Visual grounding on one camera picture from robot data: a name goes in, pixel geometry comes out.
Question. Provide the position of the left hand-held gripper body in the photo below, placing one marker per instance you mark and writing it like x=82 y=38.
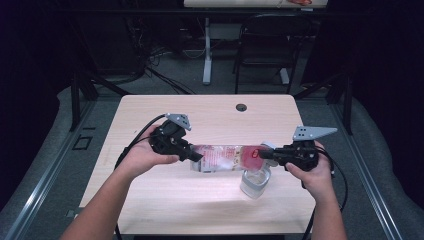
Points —
x=166 y=141

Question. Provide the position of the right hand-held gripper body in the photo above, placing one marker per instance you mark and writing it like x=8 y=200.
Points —
x=300 y=155

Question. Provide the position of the red and white spout pouch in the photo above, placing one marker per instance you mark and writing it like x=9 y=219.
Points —
x=223 y=158

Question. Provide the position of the clear jar with white lid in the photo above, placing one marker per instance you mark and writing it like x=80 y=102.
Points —
x=255 y=185

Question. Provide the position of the person's left hand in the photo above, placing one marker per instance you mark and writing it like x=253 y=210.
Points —
x=141 y=156

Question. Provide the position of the person's right hand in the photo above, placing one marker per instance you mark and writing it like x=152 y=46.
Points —
x=318 y=181

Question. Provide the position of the black metal stand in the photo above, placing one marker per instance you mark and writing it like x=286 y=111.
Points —
x=75 y=100
x=348 y=106

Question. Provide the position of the white desk foot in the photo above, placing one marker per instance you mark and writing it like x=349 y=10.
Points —
x=284 y=76

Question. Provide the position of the white desk leg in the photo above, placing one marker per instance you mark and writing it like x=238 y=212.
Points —
x=207 y=66

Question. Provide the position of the black tape square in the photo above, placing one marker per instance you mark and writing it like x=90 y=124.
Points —
x=74 y=143

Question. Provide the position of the grey tape piece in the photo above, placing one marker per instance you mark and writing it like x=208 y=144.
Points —
x=71 y=213

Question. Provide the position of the black folding chair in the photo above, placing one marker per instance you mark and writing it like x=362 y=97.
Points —
x=273 y=25

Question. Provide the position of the orange object on background desk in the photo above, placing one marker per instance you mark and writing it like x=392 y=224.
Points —
x=300 y=2

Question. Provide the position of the light wooden background desk top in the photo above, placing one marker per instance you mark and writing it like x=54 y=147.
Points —
x=233 y=3

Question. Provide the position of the aluminium floor rail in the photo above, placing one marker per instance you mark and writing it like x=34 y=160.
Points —
x=50 y=170
x=363 y=166

